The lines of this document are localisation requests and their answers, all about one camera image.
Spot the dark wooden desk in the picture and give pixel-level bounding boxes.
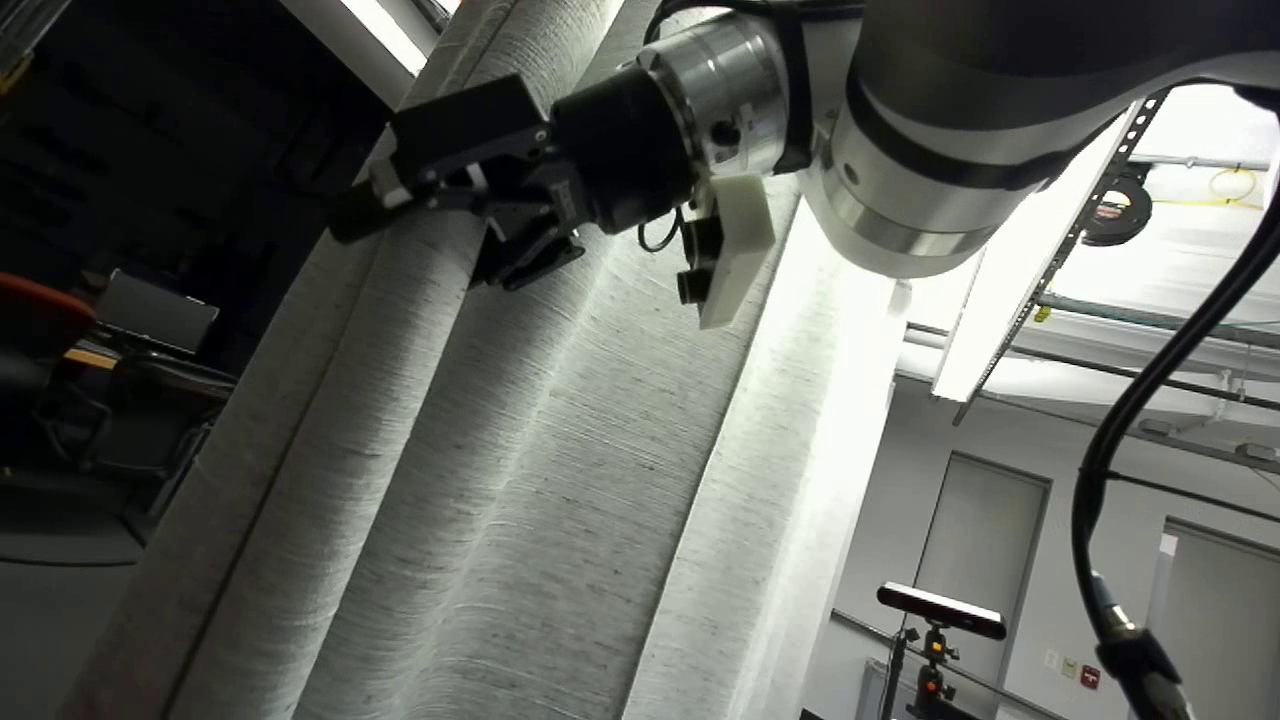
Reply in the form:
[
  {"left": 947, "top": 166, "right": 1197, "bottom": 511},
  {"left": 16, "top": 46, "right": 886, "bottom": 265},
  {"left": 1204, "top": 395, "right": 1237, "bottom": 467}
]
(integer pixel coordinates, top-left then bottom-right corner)
[{"left": 61, "top": 337, "right": 246, "bottom": 463}]

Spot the red orange chair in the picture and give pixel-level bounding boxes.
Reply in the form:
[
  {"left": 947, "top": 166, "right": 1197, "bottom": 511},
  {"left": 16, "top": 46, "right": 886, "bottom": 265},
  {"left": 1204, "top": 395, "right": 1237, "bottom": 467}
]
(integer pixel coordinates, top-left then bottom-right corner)
[{"left": 0, "top": 266, "right": 105, "bottom": 405}]

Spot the white ceiling beam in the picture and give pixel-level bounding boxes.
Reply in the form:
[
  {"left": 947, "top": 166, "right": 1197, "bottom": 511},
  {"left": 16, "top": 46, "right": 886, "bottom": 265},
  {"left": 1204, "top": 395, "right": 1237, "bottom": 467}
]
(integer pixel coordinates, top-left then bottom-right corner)
[{"left": 276, "top": 0, "right": 462, "bottom": 113}]

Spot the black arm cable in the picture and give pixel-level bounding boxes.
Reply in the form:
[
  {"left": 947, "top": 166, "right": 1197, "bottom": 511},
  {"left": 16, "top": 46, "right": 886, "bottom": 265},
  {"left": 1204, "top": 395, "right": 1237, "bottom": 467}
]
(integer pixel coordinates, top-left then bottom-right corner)
[{"left": 1069, "top": 175, "right": 1280, "bottom": 720}]

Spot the gray fabric curtain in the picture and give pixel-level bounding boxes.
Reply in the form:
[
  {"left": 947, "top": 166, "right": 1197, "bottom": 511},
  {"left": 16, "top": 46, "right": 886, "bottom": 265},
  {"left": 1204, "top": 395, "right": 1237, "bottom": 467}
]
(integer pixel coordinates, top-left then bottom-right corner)
[{"left": 61, "top": 0, "right": 927, "bottom": 720}]

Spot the black camera tripod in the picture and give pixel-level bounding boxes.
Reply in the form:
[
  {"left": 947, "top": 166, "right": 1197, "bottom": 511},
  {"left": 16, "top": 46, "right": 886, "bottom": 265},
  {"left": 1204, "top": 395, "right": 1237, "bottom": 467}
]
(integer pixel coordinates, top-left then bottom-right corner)
[{"left": 900, "top": 619, "right": 966, "bottom": 720}]

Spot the gray door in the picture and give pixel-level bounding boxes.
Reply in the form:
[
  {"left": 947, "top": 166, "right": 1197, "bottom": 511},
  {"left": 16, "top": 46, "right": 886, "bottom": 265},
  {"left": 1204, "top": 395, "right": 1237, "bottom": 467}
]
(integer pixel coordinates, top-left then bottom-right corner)
[{"left": 909, "top": 446, "right": 1050, "bottom": 704}]

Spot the black perforated ceiling rail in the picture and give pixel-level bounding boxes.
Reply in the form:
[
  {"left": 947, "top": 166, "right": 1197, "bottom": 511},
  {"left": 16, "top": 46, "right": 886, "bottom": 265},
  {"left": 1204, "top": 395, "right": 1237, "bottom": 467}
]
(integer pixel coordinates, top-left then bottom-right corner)
[{"left": 1019, "top": 87, "right": 1167, "bottom": 339}]

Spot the black round ceiling fixture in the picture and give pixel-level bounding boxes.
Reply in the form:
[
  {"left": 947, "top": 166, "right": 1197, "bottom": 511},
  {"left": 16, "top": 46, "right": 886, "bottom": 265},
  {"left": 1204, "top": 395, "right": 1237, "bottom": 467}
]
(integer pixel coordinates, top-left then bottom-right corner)
[{"left": 1079, "top": 166, "right": 1158, "bottom": 250}]

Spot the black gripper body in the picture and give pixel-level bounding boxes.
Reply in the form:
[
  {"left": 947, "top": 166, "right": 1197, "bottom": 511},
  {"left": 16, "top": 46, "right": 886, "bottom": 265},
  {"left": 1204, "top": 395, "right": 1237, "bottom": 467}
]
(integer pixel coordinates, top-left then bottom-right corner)
[{"left": 536, "top": 63, "right": 698, "bottom": 238}]

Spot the dark laptop screen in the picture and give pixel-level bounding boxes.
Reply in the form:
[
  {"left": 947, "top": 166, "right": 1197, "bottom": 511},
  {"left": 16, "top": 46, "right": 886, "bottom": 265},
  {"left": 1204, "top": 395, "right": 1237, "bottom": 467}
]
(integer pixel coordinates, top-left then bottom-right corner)
[{"left": 97, "top": 265, "right": 223, "bottom": 361}]

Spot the black bar camera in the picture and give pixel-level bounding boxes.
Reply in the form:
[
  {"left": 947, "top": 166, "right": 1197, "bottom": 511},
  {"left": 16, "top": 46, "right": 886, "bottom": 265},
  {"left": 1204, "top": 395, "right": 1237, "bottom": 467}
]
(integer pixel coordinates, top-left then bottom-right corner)
[{"left": 873, "top": 578, "right": 1012, "bottom": 642}]

